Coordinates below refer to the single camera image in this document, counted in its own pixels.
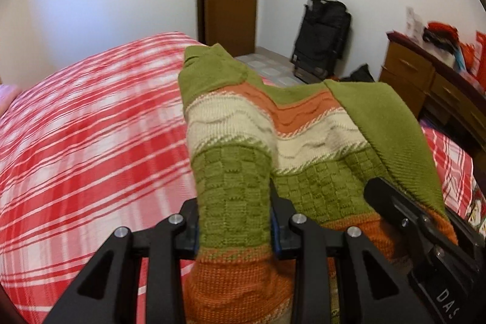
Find green striped knit sweater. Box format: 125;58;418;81
178;45;456;323

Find red clothes on dresser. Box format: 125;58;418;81
423;21;460;53

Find brown wooden dresser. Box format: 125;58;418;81
379;31;485;159

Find black bag on floor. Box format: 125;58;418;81
339;63;375;82

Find red white plaid bedspread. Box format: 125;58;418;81
0;30;486;324

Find white box on dresser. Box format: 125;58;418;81
405;7;424;45

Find black suitcase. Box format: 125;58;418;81
290;0;352;84

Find pink pillow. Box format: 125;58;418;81
0;83;22;116

